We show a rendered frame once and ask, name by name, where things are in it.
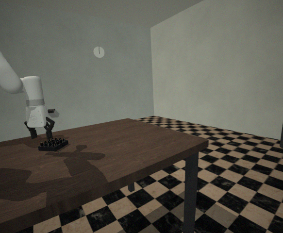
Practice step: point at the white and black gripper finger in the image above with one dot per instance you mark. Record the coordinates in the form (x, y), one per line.
(49, 127)
(32, 131)

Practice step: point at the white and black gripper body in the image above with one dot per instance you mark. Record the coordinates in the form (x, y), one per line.
(36, 116)

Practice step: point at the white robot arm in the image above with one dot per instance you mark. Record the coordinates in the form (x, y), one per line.
(32, 86)

